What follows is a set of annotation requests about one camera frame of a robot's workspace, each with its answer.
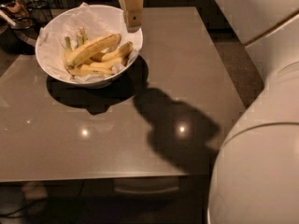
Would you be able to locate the middle yellow banana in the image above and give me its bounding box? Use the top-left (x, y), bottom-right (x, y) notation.
top-left (90, 57), bottom-right (127, 69)

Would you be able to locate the large top yellow banana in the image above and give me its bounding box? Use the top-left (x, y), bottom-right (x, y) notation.
top-left (64, 34), bottom-right (121, 68)

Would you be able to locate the right yellow banana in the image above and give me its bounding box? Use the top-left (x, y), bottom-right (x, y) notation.
top-left (101, 42), bottom-right (133, 62)

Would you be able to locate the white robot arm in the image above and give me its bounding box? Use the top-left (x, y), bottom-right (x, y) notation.
top-left (206, 0), bottom-right (299, 224)

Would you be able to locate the dark clutter on side table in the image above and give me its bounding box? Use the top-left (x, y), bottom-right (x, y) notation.
top-left (0, 0), bottom-right (63, 47)

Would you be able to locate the white bowl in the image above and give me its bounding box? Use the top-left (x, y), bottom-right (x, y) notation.
top-left (36, 5), bottom-right (143, 88)

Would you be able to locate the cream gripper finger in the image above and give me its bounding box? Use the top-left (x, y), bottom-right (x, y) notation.
top-left (118, 0), bottom-right (144, 33)

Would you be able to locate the black floor cable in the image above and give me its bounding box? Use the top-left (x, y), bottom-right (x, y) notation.
top-left (0, 199), bottom-right (48, 219)

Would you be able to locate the bottom yellow banana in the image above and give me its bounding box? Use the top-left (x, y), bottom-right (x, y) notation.
top-left (68, 64), bottom-right (113, 77)

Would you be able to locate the white paper liner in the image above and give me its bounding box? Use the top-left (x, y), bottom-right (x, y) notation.
top-left (36, 4), bottom-right (143, 87)

